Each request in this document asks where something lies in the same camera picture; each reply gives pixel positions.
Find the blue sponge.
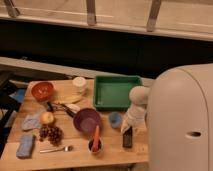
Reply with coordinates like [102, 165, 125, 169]
[16, 134, 35, 159]

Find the bunch of red grapes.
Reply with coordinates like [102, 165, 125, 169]
[39, 125, 63, 146]

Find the orange carrot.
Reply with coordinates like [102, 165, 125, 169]
[92, 125, 100, 152]

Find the yellow banana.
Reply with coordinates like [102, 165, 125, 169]
[57, 95, 82, 104]

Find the dark eraser block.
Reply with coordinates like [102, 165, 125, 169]
[122, 128, 133, 148]

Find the black handled utensil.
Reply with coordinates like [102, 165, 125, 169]
[46, 101, 76, 118]

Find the purple bowl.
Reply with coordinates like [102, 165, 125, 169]
[73, 108, 102, 135]

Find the orange bowl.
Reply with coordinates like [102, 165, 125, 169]
[31, 82, 54, 102]

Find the green plastic tray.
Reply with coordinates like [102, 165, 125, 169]
[93, 76, 142, 111]

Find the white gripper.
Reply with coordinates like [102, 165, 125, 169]
[121, 104, 146, 134]

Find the blue object at table edge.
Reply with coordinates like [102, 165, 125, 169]
[11, 89, 26, 103]

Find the red yellow apple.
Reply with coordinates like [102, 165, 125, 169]
[40, 112, 55, 124]

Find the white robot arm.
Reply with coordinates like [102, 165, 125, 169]
[121, 63, 213, 171]

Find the grey blue cloth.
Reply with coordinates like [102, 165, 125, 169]
[21, 113, 41, 131]

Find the small blue cup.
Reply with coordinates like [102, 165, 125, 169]
[109, 112, 122, 128]

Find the dark cup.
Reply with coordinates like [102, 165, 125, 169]
[88, 139, 102, 155]

